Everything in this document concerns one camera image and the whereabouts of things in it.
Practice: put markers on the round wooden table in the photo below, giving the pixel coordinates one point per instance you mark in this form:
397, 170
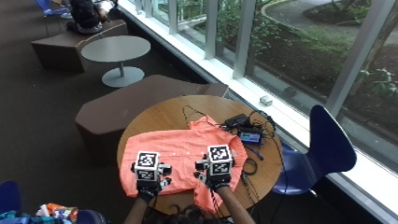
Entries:
165, 115

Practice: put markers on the white window frame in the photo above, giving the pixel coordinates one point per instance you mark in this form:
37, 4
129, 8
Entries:
244, 40

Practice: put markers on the blue pen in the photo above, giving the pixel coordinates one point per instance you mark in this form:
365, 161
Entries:
256, 152

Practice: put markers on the blue chair with thin legs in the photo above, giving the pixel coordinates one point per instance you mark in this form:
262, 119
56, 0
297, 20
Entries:
47, 7

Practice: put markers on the small white box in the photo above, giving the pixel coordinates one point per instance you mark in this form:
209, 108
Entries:
266, 100

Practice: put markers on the dark blue chair back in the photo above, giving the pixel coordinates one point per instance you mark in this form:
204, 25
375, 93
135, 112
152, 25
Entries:
9, 196

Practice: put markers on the round grey pedestal table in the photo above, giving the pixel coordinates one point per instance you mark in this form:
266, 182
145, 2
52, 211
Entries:
116, 48

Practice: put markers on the white marker cube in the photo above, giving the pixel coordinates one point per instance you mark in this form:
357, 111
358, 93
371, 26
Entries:
220, 159
147, 165

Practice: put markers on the pile of colourful clothes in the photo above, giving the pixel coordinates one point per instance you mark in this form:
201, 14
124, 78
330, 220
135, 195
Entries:
49, 214

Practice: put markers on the large brown upholstered bench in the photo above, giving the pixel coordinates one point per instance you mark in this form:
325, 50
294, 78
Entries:
132, 105

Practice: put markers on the dark blue shell chair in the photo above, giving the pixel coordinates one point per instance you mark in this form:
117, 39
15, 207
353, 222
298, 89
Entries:
328, 146

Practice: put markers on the black power box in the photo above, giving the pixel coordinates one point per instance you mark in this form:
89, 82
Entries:
236, 120

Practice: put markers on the orange button shirt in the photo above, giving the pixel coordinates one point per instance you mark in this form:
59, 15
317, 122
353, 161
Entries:
182, 146

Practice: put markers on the person's right hand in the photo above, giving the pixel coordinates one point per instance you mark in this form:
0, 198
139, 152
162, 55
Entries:
218, 181

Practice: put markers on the small black screen device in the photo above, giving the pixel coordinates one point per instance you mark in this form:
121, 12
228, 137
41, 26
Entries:
252, 136

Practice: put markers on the small brown upholstered bench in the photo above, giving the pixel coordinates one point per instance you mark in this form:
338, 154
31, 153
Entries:
61, 49

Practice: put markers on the person's left hand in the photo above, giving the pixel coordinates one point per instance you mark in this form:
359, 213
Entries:
148, 190

